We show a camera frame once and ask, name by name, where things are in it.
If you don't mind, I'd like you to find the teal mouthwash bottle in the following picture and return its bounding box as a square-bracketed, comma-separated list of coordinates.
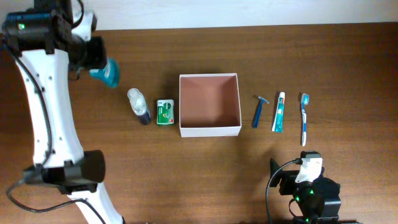
[89, 58, 120, 88]

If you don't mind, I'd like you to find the clear dark liquid bottle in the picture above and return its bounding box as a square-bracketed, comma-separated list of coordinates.
[127, 88, 152, 125]

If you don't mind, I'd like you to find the green Dettol soap box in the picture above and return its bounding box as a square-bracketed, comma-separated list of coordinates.
[157, 100, 175, 126]

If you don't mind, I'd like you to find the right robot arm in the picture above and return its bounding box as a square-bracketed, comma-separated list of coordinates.
[266, 154, 341, 224]

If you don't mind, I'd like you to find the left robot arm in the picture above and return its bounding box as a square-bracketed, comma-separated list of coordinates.
[2, 0, 124, 223]

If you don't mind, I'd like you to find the teal white toothpaste tube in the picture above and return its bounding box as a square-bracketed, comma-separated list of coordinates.
[272, 92, 285, 133]

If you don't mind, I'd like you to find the blue disposable razor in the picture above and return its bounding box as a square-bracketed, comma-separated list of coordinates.
[252, 96, 269, 128]

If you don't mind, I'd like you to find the blue white toothbrush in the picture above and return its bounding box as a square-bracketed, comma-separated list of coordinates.
[301, 93, 310, 146]

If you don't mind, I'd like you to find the white cardboard box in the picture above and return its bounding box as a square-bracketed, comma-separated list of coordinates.
[178, 73, 242, 138]

